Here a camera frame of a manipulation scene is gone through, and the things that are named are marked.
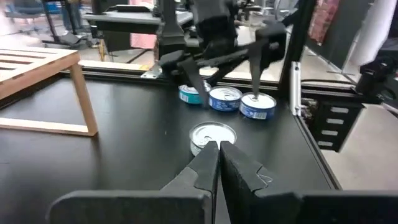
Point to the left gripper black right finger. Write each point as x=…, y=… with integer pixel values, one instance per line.
x=280, y=208

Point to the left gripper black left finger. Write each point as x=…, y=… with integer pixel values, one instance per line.
x=140, y=208

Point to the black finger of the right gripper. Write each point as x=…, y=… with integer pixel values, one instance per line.
x=194, y=77
x=256, y=71

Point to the silver lid can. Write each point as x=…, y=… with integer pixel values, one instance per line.
x=225, y=99

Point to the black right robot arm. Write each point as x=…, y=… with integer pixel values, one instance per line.
x=171, y=31

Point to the wooden slatted shelf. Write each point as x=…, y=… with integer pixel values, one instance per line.
x=84, y=99

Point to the blue label tuna can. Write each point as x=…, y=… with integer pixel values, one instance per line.
x=258, y=109

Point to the silver aluminium extrusion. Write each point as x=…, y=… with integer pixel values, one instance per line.
x=295, y=88

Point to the colourful patterned cloth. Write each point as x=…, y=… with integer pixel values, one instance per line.
x=323, y=18

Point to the pink patterned cloth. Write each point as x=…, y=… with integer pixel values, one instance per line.
x=143, y=40

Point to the grey desk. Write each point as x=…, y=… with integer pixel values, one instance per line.
x=124, y=18

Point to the black drawer unit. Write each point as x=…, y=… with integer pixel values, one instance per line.
x=335, y=124

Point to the white panel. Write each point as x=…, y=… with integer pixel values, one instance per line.
x=370, y=31

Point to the black floor stand base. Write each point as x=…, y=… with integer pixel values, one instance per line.
x=73, y=39

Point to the person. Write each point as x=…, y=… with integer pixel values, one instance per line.
x=71, y=15

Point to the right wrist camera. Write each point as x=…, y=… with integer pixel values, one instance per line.
x=217, y=34

